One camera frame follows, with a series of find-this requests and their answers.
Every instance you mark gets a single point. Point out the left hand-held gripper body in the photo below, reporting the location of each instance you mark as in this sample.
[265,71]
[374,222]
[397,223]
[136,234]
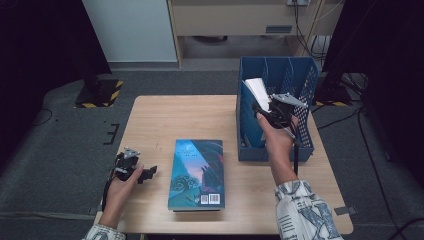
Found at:
[126,166]

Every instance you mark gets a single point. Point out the blue book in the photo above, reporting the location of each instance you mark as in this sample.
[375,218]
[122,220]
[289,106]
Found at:
[258,90]

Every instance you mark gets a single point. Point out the black curtain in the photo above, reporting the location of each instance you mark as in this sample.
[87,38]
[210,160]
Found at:
[40,50]
[383,50]

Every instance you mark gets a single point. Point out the white panel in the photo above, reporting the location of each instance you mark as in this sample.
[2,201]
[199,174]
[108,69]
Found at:
[130,30]

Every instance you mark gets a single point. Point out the wooden desk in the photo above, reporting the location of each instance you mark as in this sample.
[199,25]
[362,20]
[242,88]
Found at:
[226,16]

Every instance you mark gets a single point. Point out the striped stand base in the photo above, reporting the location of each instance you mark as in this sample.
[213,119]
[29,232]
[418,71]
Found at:
[98,95]
[333,96]

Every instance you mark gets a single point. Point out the grey tape piece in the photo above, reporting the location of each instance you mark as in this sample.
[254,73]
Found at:
[345,210]
[96,210]

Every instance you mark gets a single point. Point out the white power strip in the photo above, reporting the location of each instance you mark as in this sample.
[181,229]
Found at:
[297,2]

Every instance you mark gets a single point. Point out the person's right hand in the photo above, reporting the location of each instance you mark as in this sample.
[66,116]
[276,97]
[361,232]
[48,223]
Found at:
[280,140]

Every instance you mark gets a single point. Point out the person's left hand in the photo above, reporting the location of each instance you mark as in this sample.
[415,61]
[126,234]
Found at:
[118,196]

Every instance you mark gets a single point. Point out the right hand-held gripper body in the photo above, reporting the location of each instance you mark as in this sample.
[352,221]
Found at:
[281,113]

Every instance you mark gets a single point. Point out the blue file rack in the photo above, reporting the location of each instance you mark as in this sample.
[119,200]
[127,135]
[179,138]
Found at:
[300,153]

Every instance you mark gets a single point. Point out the grey label on desk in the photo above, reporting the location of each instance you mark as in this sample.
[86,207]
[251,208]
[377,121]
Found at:
[279,29]

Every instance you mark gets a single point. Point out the teal illustrated book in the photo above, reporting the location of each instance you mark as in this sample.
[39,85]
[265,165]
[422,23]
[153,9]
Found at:
[196,173]

